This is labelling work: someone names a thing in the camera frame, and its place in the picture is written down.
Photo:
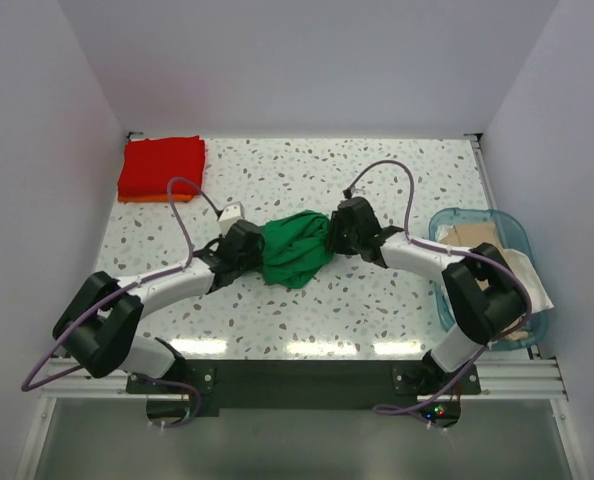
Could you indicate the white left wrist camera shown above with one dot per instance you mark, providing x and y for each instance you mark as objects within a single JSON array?
[{"x": 230, "y": 214}]

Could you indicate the aluminium frame rail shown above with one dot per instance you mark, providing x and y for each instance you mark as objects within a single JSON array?
[{"x": 499, "y": 380}]

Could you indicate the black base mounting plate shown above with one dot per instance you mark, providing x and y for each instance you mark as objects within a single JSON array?
[{"x": 206, "y": 388}]

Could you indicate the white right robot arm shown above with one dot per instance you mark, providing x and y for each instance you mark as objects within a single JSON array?
[{"x": 486, "y": 297}]

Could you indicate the green t shirt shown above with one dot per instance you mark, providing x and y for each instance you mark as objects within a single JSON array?
[{"x": 295, "y": 249}]

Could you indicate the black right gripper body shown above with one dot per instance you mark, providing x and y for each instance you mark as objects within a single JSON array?
[{"x": 343, "y": 241}]

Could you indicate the white t shirt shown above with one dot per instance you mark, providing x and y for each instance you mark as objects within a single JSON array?
[{"x": 521, "y": 266}]

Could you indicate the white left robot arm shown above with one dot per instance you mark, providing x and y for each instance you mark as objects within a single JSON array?
[{"x": 98, "y": 328}]

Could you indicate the folded red t shirt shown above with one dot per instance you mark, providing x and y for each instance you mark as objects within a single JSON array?
[{"x": 150, "y": 164}]

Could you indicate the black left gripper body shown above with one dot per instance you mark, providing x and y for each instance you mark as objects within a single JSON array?
[{"x": 249, "y": 262}]

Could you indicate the folded orange t shirt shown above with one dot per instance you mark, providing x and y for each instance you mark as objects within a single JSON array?
[{"x": 156, "y": 198}]

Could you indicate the beige t shirt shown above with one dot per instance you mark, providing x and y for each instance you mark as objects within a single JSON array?
[{"x": 473, "y": 234}]

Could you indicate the clear blue plastic bin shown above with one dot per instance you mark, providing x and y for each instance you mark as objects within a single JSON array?
[{"x": 513, "y": 236}]

